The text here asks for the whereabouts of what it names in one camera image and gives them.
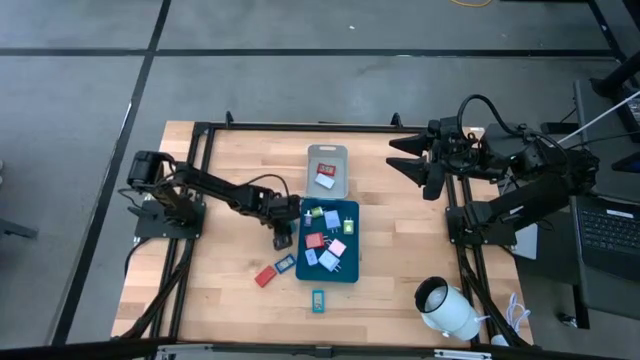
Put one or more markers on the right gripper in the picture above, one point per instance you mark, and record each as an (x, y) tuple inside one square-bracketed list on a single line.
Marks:
[(460, 157)]

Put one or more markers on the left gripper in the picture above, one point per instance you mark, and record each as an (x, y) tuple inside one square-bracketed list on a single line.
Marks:
[(280, 210)]

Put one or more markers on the light blue cube charger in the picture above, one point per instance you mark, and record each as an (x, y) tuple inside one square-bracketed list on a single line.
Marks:
[(311, 256)]

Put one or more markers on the red wall charger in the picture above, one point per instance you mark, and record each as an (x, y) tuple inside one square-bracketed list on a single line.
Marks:
[(315, 240)]

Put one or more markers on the small blue wall charger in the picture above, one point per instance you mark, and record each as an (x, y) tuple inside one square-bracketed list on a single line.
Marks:
[(308, 218)]

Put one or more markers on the large light blue charger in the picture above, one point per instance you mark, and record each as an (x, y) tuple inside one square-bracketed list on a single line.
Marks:
[(329, 260)]

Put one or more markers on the light blue box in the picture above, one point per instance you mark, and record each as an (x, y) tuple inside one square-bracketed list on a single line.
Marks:
[(324, 180)]

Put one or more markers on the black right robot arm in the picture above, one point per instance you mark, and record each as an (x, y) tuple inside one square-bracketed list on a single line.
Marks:
[(535, 195)]

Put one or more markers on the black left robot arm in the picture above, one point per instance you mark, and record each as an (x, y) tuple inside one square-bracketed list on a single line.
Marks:
[(210, 182)]

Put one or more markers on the blue window box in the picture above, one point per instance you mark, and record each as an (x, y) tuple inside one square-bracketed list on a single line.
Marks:
[(285, 263)]

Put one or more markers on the red flat box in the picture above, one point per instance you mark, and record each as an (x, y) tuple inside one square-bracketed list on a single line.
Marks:
[(265, 276)]

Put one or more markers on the dark teal tray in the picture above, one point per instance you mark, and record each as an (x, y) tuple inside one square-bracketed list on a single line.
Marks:
[(350, 265)]

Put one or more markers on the grey plastic bin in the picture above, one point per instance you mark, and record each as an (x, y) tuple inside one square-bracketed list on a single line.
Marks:
[(315, 162)]

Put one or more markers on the rig crossbar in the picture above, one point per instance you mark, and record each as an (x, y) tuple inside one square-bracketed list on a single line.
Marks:
[(320, 351)]

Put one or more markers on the light grey flat box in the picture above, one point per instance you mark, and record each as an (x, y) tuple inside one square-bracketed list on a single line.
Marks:
[(526, 242)]

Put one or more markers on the black power brick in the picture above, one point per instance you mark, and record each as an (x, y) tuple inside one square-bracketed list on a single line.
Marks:
[(560, 127)]

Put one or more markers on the white cylindrical device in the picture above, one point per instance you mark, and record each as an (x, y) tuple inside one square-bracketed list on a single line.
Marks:
[(447, 307)]

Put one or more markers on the dark grey laptop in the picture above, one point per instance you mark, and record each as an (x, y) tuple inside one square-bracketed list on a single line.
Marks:
[(607, 235)]

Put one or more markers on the dark blue tablet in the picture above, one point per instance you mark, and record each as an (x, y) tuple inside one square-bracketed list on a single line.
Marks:
[(627, 164)]

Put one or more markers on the grey side desk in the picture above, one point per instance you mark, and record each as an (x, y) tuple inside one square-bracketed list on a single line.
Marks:
[(610, 300)]

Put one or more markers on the black furniture foot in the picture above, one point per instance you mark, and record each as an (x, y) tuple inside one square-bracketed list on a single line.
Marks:
[(15, 230)]

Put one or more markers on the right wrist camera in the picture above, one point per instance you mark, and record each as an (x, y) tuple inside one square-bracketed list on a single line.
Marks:
[(447, 129)]

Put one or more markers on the black aluminium table frame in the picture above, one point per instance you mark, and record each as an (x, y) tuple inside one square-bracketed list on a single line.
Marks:
[(320, 126)]

